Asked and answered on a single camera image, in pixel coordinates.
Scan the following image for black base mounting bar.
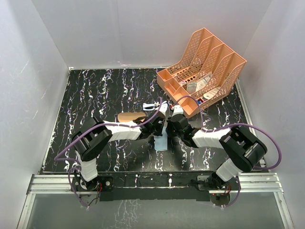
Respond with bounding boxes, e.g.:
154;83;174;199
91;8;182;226
68;171;241;205

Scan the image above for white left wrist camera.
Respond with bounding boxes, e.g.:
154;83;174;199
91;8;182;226
155;102;168;116

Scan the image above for brown glasses case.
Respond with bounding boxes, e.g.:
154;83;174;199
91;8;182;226
117;112;146;123

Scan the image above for white sunglasses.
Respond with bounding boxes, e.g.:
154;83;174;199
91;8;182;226
142;101;167;111

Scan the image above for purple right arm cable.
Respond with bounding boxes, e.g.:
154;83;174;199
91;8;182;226
171;95;283;170

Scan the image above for grey folded pouch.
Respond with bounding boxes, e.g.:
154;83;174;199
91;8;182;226
186;82;197;94

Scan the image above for aluminium frame rail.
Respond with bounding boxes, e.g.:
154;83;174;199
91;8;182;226
28;173;283;194

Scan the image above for white round disc item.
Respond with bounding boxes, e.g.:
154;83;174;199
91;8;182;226
203;87;220;100

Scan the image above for peach plastic desk organizer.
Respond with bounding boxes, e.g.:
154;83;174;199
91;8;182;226
157;28;246;118

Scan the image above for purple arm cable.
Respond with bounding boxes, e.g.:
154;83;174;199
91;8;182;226
54;97;164;191
171;95;283;170

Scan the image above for light blue cleaning cloth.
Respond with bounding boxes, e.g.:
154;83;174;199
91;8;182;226
154;127;168;151

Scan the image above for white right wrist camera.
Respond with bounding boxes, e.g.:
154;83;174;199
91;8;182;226
170;105;184;116

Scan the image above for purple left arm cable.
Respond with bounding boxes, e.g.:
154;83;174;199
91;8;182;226
54;97;164;191

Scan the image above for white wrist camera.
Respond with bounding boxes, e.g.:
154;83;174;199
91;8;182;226
155;102;168;116
170;105;184;116

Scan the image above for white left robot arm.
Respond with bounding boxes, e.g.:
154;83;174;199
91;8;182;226
71;112;165;190

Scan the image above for red and blue small items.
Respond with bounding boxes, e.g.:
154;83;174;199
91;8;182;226
197;99;204;104

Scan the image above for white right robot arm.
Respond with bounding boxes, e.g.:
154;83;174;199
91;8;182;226
166;114;267;189

